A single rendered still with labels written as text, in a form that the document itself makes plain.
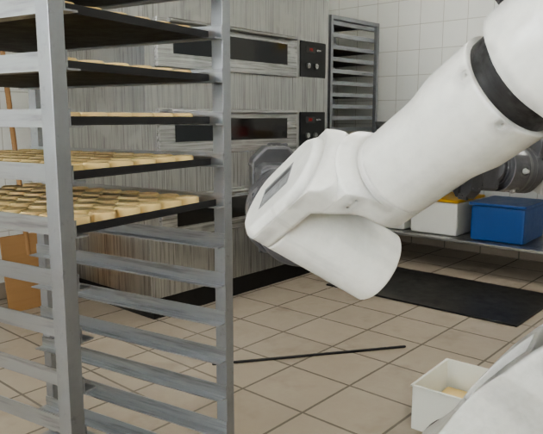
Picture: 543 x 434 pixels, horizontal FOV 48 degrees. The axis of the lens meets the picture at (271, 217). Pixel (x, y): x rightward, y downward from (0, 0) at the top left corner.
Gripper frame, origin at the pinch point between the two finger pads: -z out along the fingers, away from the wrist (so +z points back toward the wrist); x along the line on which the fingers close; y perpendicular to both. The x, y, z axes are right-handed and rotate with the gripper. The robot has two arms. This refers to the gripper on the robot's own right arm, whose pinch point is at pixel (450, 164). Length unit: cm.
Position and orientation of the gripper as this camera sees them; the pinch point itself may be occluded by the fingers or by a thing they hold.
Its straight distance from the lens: 115.8
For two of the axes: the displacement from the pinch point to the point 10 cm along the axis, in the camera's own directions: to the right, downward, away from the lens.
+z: 9.3, 0.4, 3.7
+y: 3.6, 1.7, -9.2
